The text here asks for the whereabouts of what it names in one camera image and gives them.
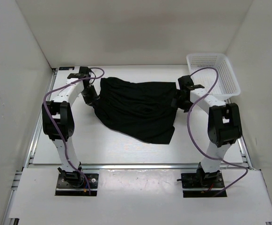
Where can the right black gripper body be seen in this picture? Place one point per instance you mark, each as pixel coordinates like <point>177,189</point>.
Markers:
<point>178,101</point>

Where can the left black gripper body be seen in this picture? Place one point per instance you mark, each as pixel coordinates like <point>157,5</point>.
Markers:
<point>89,94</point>

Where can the black shorts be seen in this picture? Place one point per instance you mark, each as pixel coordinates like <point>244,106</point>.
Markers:
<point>144,111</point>

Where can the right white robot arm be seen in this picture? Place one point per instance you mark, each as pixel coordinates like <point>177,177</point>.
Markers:
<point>223,127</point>

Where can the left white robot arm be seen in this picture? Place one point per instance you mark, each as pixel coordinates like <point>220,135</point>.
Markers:
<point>58,125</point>

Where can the dark label sticker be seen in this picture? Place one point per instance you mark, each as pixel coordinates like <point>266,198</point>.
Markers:
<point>66,68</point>

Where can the white perforated plastic basket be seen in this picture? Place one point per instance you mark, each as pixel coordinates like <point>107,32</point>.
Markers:
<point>226,86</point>

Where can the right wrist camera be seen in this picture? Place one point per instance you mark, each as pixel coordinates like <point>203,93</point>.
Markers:
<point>186,83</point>

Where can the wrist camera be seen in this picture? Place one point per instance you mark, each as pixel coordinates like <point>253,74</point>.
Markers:
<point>84,72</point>
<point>186,83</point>

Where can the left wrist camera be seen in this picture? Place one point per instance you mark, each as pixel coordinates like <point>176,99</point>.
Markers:
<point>84,72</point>

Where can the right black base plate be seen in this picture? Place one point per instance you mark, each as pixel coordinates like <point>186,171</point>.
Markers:
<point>193,187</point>

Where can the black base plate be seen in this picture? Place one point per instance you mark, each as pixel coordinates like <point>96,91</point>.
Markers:
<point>193,187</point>
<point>64,188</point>

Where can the aluminium frame rail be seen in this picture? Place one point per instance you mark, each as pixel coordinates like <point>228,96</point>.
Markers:
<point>191,166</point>

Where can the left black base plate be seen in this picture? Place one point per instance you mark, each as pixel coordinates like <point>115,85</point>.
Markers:
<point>64,188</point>

